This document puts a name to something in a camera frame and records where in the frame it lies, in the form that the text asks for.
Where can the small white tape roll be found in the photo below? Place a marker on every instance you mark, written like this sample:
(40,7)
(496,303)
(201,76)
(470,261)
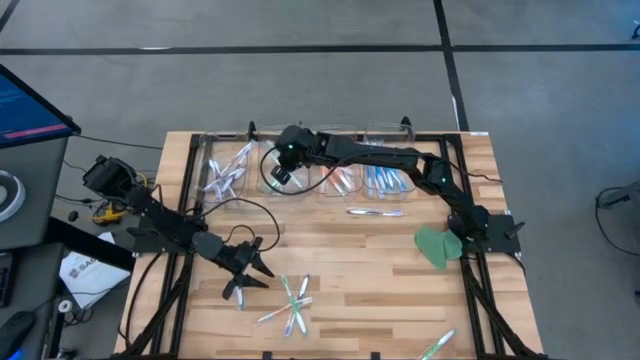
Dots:
(65,306)

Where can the small black bracket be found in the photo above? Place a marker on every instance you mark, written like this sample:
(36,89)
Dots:
(266,355)
(375,355)

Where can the white printed booklet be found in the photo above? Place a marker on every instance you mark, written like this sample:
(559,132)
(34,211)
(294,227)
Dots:
(95,275)

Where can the blue and white toothbrush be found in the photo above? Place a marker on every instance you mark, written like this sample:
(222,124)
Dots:
(380,175)
(369,177)
(240,299)
(400,179)
(387,182)

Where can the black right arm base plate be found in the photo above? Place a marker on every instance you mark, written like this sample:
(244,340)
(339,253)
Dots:
(502,245)

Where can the black desk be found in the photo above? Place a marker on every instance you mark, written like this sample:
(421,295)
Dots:
(35,280)

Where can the green flat sheet piece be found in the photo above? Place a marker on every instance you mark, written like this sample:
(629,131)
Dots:
(437,247)

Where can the grey stand leg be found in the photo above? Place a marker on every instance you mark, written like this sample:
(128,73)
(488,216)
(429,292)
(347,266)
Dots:
(625,192)

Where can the yellow tool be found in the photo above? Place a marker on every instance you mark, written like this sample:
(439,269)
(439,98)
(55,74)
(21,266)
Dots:
(110,216)

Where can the black frame post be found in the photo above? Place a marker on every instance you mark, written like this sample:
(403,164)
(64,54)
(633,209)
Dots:
(251,126)
(406,121)

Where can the clear plastic bin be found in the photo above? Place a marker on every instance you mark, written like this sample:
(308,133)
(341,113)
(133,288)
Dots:
(357,185)
(409,187)
(300,197)
(205,150)

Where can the grey cabinet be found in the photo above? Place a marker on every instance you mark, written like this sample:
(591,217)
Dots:
(40,200)

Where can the black keyboard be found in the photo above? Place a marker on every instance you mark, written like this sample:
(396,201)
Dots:
(4,280)

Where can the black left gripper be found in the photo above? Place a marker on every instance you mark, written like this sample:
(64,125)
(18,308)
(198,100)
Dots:
(240,257)

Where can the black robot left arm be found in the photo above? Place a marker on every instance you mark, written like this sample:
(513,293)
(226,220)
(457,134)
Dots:
(160,217)

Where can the purple and white toothbrush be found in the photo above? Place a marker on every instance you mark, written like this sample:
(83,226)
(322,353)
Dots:
(216,170)
(230,192)
(375,212)
(235,175)
(222,184)
(242,152)
(289,325)

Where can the orange and white toothbrush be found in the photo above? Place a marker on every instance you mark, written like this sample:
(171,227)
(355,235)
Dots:
(332,185)
(345,180)
(280,311)

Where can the black computer mouse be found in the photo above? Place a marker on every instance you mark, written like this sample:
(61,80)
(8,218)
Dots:
(15,332)

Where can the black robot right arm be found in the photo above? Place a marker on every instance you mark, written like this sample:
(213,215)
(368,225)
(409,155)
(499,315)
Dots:
(380,155)

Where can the white label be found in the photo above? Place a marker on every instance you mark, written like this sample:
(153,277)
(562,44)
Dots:
(479,133)

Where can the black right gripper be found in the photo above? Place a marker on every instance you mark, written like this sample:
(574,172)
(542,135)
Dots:
(295,145)

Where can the monitor with blue screen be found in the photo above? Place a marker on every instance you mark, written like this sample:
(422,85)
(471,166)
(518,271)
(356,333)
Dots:
(25,110)

